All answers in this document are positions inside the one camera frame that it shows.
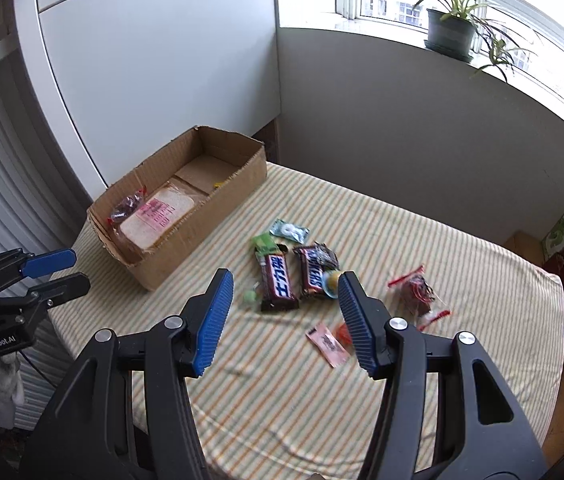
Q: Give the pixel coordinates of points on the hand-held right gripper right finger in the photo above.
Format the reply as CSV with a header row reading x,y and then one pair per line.
x,y
354,320

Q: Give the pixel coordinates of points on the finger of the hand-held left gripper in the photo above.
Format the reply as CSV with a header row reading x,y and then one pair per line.
x,y
49,261
64,285

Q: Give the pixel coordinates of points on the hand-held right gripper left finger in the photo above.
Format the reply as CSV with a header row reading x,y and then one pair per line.
x,y
214,320

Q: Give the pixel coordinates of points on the pale pink sachet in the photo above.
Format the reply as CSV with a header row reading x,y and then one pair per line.
x,y
327,345

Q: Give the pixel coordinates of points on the round candy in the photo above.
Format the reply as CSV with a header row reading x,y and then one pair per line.
x,y
332,284
250,298

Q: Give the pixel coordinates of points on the brown chocolate bar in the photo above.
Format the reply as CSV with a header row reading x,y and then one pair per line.
x,y
312,275
277,280

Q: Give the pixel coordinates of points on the small dark foil snack packet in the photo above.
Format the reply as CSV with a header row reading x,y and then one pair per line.
x,y
327,257

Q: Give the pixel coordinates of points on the dark snack bag red seal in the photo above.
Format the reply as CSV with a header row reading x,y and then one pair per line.
x,y
417,290
126,206

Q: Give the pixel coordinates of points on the green candy packet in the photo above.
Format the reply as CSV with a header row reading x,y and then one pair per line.
x,y
264,243

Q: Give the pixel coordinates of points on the brown cardboard box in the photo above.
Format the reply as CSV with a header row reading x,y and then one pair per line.
x,y
186,230

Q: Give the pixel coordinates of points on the small orange candy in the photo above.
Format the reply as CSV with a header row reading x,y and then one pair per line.
x,y
344,335

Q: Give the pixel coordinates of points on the white cloth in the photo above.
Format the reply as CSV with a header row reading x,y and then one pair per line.
x,y
4,390

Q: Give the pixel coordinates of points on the white ribbed radiator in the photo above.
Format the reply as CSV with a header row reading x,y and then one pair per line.
x,y
6,160

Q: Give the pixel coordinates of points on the sliced bread packet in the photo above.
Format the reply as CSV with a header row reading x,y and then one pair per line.
x,y
161,215

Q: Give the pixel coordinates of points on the striped tablecloth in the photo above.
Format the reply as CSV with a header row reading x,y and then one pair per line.
x,y
412,210

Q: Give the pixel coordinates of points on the yellow sachet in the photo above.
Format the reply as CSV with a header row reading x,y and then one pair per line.
x,y
217,185

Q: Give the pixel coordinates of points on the white wardrobe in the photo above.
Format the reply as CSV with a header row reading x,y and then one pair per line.
x,y
161,75

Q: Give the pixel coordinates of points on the potted spider plant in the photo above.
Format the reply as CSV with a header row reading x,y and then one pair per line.
x,y
449,30

